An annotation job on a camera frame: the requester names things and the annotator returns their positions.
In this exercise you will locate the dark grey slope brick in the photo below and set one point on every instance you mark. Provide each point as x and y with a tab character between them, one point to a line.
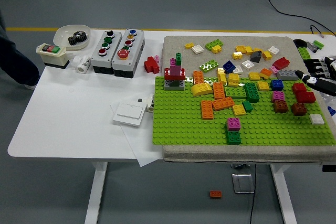
256	56

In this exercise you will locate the small yellow brick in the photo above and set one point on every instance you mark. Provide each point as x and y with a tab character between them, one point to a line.
216	49
189	45

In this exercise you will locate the white square brick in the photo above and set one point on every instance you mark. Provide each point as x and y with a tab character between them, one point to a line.
316	119

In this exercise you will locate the small dark green brick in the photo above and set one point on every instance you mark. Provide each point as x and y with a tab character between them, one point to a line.
247	106

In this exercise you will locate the white labelled tube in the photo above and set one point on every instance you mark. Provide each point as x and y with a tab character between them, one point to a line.
150	104

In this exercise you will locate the lime studded plate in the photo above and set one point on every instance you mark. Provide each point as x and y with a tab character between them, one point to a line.
304	53

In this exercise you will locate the narrow yellow brick stack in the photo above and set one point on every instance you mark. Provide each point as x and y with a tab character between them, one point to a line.
221	75

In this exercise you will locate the yellow curved brick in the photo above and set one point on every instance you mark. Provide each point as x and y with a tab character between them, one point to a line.
201	89

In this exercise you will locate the yellow square brick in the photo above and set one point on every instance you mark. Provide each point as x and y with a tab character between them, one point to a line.
267	55
237	55
240	48
239	109
249	50
263	85

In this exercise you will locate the black gear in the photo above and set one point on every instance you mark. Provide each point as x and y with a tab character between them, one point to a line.
77	37

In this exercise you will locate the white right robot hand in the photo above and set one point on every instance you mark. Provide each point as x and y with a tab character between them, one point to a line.
315	82

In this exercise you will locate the white tile brick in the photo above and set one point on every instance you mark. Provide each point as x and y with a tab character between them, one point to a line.
273	49
197	49
237	69
247	64

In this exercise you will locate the green studded baseplate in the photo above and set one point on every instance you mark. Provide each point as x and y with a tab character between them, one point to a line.
183	119

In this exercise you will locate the red long brick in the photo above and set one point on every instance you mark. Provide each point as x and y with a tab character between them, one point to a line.
305	97

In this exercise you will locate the cream red-green switch box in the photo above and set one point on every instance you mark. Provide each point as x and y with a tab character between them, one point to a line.
52	57

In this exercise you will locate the grey long brick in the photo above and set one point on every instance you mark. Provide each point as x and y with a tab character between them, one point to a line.
287	74

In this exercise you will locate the white bowl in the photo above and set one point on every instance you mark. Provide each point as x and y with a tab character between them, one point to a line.
61	35

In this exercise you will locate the small pink tower brick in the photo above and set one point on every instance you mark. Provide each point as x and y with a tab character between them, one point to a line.
173	62

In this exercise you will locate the blue square brick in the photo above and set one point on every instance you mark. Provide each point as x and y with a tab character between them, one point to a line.
277	85

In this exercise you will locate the metal floor plate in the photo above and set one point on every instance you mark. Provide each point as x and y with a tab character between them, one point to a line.
242	183

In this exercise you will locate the white paper sheet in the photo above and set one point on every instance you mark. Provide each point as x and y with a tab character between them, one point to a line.
143	153

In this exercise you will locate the orange small brick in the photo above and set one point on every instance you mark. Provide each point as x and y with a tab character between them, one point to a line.
266	72

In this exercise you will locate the grey four-button control box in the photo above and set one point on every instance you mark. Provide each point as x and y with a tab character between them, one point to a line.
113	48

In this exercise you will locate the grey tower base brick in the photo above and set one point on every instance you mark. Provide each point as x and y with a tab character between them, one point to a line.
174	86

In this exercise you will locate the red tower brick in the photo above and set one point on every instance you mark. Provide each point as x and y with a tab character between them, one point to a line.
168	73

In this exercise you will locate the red brick cluster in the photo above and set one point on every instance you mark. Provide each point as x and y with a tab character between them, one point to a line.
150	64

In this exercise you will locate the white table leg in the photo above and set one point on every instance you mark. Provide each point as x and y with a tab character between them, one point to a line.
283	195
95	195

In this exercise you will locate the grey emergency stop control box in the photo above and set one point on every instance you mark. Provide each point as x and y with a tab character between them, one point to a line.
137	48

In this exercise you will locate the clear plastic bag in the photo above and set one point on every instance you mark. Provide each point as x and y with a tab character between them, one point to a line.
328	99

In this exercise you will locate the white pipe fitting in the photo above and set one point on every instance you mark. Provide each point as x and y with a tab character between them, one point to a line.
83	64

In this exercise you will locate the narrow green tower brick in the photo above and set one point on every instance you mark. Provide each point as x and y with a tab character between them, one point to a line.
178	58

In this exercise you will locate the dark green long brick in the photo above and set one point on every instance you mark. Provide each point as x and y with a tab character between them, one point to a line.
251	92

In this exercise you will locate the red square brick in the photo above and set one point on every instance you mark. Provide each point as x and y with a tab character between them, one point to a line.
299	87

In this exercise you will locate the blue brick with circle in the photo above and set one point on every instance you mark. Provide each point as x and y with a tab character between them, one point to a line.
229	66

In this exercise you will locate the brown square brick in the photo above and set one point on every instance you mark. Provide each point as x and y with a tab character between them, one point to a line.
298	108
280	106

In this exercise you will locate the orange long brick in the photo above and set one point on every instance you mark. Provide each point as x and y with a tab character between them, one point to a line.
198	77
218	90
223	103
207	109

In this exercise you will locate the grey under-table bracket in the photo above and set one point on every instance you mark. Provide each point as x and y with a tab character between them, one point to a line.
240	166

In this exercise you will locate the yellow flat brick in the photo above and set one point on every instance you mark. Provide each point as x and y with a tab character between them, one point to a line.
254	76

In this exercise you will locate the white wall switch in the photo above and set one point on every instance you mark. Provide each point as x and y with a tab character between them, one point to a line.
128	115

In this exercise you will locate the small lime brick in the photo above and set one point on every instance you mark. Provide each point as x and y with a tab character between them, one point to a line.
318	43

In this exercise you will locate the lime long brick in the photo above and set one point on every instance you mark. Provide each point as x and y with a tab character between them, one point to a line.
213	43
235	93
208	65

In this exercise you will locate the red rounded brick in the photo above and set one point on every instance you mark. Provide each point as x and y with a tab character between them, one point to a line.
281	63

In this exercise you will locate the black under-table box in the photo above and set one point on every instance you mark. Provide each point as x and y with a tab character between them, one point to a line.
329	168

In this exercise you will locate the grey clear part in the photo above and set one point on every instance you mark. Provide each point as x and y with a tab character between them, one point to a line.
311	46

